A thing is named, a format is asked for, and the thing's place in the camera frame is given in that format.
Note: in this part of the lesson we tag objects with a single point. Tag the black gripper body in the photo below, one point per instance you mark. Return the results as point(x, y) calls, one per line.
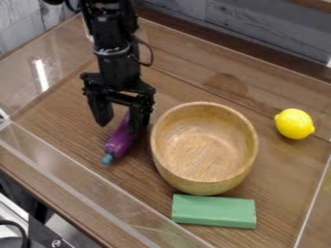
point(118, 80)

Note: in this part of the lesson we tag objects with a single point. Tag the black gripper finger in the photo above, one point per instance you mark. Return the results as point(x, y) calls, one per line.
point(102, 109)
point(139, 117)

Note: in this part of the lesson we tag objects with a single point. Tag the purple toy eggplant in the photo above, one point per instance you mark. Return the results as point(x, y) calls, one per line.
point(119, 142)

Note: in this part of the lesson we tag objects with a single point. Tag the brown wooden bowl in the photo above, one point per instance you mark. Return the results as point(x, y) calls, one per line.
point(205, 146)

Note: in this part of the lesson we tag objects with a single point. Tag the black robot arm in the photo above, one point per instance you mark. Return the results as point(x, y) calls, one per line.
point(113, 23)

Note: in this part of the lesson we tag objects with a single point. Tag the green rectangular block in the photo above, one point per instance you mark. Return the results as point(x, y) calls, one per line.
point(214, 211)

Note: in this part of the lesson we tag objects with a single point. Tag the yellow lemon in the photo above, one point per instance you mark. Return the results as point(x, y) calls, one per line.
point(294, 124)

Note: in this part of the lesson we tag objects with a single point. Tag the black equipment at table edge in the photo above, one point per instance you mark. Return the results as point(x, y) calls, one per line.
point(23, 241)

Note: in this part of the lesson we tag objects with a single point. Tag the clear acrylic corner bracket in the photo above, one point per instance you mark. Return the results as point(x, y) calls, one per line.
point(90, 37)

